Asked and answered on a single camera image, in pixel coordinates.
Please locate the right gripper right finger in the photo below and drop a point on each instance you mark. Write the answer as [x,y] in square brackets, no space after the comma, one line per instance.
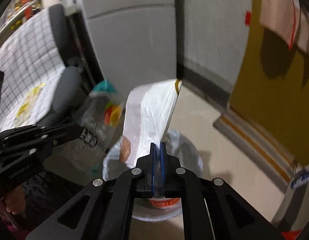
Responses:
[212,209]

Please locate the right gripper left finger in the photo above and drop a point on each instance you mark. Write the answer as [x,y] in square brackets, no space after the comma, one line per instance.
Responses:
[103,209]

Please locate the clear printed snack bag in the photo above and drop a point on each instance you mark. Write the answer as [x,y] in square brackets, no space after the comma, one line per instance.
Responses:
[99,117]

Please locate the white plastic bag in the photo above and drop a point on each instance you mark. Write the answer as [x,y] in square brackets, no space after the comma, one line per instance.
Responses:
[149,110]

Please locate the orange white paper bowl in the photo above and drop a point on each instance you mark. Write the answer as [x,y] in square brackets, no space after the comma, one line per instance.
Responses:
[164,203]

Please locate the trash bin with bag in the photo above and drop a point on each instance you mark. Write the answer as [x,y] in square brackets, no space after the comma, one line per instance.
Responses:
[178,146]

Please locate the left hand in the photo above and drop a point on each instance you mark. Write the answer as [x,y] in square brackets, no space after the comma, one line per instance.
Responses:
[15,201]

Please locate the grey office chair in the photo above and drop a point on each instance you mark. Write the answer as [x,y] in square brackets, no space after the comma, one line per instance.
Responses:
[68,50]

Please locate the striped doormat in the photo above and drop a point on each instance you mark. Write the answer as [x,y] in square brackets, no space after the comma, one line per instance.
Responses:
[263,150]

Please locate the white grid cloth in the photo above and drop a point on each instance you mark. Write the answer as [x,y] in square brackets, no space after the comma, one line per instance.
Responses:
[32,68]

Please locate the silver refrigerator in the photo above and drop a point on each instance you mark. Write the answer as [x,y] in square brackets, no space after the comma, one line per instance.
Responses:
[134,41]

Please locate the hanging beige cloth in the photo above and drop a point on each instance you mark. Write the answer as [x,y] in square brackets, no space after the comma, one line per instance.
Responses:
[289,20]

